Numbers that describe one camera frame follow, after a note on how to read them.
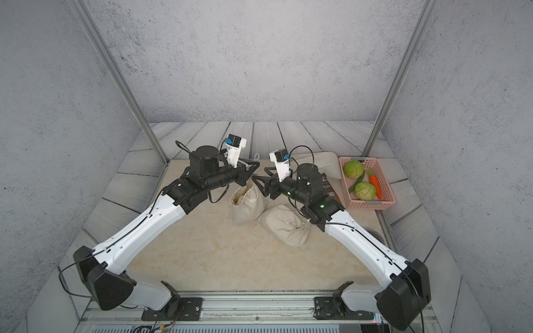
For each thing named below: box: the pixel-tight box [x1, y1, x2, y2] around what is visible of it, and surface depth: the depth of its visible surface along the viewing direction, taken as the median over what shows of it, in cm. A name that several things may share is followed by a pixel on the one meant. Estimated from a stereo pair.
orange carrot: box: [368, 174, 383, 200], surface depth 110 cm
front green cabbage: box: [353, 181, 377, 201], surface depth 101 cm
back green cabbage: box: [342, 160, 365, 179], surface depth 110 cm
